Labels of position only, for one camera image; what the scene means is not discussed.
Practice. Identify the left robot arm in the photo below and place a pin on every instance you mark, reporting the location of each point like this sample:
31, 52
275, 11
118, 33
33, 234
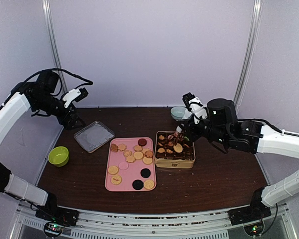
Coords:
32, 115

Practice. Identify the black sandwich cookie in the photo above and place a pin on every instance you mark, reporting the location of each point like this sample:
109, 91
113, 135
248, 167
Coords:
137, 184
145, 173

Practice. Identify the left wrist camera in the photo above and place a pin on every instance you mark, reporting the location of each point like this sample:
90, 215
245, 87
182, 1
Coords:
47, 81

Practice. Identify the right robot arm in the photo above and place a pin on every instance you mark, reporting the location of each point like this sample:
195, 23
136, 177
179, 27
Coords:
259, 136

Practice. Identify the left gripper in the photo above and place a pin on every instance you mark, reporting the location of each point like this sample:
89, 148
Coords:
68, 124

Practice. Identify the aluminium corner post left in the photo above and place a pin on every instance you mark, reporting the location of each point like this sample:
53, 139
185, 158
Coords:
51, 34

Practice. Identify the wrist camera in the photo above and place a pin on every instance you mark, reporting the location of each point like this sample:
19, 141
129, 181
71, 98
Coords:
47, 81
222, 112

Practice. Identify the pink tray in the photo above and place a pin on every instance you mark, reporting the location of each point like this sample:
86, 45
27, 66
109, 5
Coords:
117, 180

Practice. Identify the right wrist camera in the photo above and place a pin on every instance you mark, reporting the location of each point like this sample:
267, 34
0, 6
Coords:
222, 112

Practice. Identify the pale blue ceramic bowl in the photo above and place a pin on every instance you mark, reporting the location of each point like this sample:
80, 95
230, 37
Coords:
178, 112

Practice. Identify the aluminium corner post right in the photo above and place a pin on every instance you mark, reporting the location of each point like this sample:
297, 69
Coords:
250, 49

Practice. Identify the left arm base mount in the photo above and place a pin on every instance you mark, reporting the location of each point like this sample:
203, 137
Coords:
60, 215

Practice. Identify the aluminium corner post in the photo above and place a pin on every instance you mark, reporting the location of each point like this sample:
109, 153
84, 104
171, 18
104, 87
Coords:
250, 49
51, 34

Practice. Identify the yellow round cookie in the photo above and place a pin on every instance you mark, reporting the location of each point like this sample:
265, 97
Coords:
148, 184

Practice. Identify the silver metal tin lid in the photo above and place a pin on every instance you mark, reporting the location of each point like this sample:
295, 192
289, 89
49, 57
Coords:
93, 136

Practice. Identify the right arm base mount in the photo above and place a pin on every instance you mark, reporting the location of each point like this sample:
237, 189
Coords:
248, 214

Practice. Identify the green bowl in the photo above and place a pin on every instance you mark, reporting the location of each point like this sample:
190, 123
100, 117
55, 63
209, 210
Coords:
59, 156

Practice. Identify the swirl butter cookie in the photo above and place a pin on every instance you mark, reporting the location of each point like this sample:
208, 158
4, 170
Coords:
126, 153

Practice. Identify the pink round cookie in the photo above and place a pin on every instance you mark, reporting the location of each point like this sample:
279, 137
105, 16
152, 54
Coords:
123, 165

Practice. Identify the gold cookie tin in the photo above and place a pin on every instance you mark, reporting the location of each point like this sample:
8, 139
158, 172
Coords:
167, 155

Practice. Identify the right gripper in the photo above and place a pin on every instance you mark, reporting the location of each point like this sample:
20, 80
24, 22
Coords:
192, 134

